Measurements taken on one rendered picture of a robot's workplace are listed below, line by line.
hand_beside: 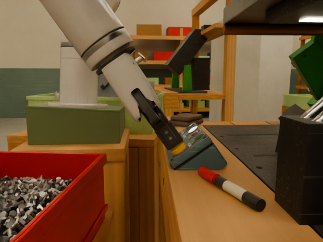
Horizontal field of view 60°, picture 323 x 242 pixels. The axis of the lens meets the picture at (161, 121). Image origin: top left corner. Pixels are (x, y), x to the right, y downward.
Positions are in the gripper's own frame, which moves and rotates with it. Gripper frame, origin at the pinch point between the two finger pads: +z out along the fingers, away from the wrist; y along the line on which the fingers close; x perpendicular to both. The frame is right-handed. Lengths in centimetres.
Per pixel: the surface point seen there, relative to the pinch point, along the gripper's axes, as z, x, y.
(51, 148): -9.4, -31.8, -32.3
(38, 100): -31, -47, -89
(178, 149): 2.6, 0.0, 1.4
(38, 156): -9.9, -21.2, -2.3
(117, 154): 2.8, -17.3, -31.6
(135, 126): 5, -16, -81
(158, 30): -85, 83, -651
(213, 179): 7.0, 2.1, 9.0
